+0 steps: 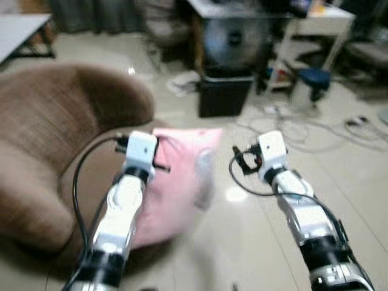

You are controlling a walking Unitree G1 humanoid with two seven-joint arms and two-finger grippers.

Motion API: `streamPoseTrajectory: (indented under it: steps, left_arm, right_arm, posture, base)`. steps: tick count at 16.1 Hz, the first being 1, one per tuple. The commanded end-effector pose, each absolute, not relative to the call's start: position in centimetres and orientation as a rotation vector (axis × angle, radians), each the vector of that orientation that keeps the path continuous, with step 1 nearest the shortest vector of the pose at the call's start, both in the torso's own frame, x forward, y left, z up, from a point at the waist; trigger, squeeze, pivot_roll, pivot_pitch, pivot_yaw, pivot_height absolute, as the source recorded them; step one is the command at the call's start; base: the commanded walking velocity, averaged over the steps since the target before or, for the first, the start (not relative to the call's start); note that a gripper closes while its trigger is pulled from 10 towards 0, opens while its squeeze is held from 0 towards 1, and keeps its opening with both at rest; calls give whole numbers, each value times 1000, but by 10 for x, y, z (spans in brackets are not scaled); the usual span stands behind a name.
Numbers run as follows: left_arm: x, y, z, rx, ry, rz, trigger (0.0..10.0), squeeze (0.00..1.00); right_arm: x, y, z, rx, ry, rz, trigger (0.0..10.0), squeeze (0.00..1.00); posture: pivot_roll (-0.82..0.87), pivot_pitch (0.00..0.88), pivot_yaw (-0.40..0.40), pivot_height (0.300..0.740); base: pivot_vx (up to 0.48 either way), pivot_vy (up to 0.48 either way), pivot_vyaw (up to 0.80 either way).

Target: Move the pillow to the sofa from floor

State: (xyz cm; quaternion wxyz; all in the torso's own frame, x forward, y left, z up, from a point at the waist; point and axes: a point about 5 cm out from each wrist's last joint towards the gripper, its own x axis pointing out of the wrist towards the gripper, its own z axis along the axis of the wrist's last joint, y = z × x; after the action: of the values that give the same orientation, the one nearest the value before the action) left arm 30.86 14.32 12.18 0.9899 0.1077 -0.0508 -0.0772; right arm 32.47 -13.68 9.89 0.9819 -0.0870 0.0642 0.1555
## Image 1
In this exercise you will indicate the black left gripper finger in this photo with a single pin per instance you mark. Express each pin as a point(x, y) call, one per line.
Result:
point(157, 151)

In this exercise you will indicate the pink pillow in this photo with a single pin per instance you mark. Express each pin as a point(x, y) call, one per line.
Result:
point(182, 176)

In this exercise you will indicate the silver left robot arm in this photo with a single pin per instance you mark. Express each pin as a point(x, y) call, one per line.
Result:
point(118, 212)

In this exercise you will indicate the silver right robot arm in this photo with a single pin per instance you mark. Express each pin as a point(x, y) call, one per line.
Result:
point(309, 224)

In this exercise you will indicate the brown sofa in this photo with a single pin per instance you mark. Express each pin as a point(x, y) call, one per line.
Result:
point(36, 121)

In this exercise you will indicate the black box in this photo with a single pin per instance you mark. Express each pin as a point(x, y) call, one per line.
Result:
point(224, 97)

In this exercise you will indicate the white crumpled cloth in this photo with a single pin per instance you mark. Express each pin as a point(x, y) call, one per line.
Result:
point(183, 83)

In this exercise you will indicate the blue round stool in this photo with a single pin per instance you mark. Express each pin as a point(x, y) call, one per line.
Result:
point(314, 79)

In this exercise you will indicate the black round fan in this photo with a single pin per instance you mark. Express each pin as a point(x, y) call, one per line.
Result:
point(236, 45)

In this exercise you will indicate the grey brown armchair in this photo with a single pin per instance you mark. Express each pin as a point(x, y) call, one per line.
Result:
point(163, 27)

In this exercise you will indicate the grey curtain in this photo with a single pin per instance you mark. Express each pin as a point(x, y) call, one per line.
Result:
point(91, 15)

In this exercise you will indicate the grey cushioned metal chair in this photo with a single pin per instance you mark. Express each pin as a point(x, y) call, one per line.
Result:
point(370, 54)

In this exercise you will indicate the white table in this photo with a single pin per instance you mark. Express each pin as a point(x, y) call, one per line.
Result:
point(18, 33)

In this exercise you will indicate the white desk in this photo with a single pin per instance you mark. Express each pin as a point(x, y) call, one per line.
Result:
point(327, 21)

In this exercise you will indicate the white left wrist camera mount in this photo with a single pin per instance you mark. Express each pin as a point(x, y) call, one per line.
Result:
point(141, 151)

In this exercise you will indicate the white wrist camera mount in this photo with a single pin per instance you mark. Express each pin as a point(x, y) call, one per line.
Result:
point(141, 151)
point(273, 151)

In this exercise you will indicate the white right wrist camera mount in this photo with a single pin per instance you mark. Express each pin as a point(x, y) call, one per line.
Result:
point(273, 151)

